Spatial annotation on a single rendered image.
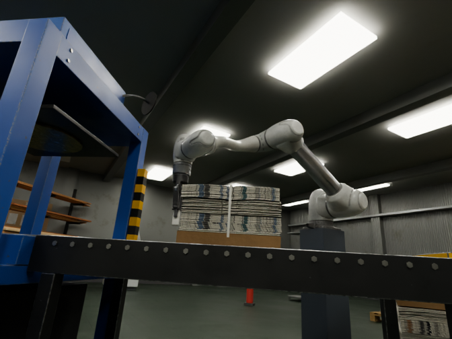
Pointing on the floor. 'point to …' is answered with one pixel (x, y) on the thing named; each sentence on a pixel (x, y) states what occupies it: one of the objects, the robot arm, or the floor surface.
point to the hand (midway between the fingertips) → (176, 217)
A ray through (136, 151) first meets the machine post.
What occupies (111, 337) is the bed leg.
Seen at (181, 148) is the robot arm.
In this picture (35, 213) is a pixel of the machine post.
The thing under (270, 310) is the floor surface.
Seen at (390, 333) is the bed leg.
